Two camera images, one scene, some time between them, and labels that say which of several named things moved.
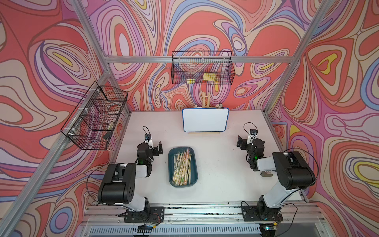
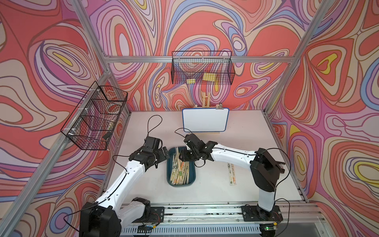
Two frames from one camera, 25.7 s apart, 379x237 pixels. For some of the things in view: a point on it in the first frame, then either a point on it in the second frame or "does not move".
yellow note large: [209, 76] does not move
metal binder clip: [220, 106] does not move
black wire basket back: [202, 67] does not move
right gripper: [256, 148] → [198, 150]
